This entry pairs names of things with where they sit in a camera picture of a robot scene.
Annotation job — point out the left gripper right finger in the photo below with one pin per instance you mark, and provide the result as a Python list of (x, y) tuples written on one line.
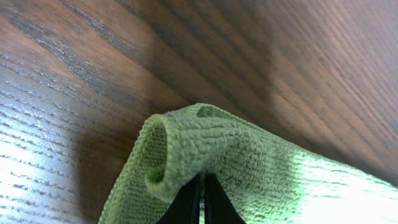
[(218, 207)]

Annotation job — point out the light green microfiber cloth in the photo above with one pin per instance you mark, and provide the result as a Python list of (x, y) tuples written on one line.
[(267, 179)]

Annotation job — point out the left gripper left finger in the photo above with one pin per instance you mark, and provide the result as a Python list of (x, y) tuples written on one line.
[(185, 208)]

